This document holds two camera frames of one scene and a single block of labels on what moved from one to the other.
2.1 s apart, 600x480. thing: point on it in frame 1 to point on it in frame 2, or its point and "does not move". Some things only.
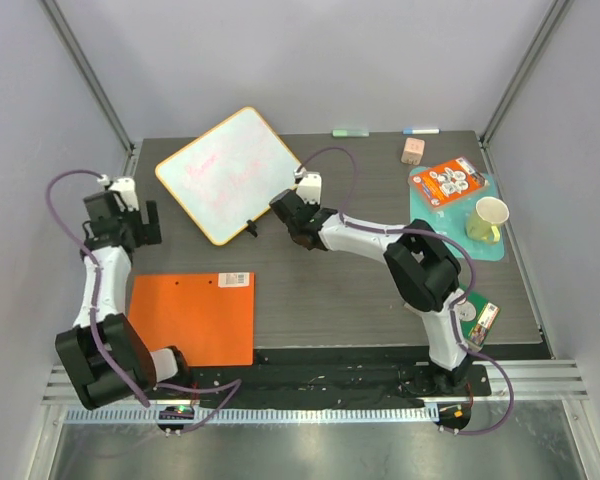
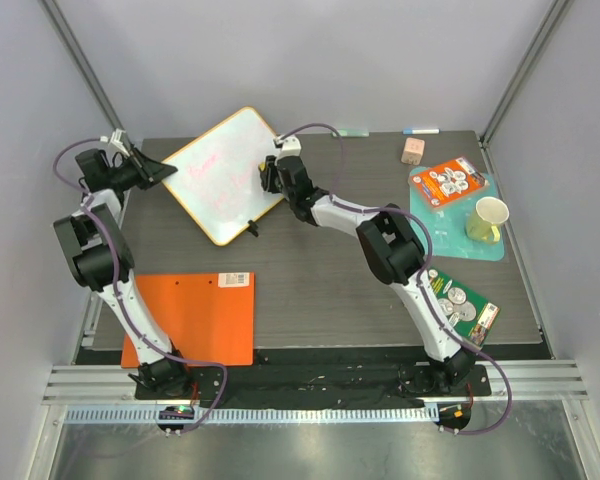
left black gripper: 148,234 to 149,170
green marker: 338,133 does not move
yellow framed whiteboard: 224,180 does not move
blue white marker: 434,131 does not move
